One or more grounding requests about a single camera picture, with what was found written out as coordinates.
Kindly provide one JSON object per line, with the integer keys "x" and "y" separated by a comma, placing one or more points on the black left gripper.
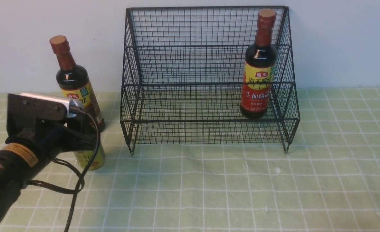
{"x": 36, "y": 130}

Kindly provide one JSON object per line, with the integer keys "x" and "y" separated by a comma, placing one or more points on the brown label soy sauce bottle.
{"x": 73, "y": 79}

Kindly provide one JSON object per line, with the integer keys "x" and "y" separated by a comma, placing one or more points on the red label soy sauce bottle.
{"x": 258, "y": 73}

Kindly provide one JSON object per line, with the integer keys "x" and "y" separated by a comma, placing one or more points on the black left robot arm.
{"x": 19, "y": 165}

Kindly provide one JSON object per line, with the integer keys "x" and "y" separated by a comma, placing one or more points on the green checkered tablecloth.
{"x": 328, "y": 182}

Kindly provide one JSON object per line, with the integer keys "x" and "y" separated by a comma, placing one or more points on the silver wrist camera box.
{"x": 68, "y": 108}

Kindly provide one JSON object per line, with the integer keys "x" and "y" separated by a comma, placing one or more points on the black wire mesh rack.
{"x": 182, "y": 77}

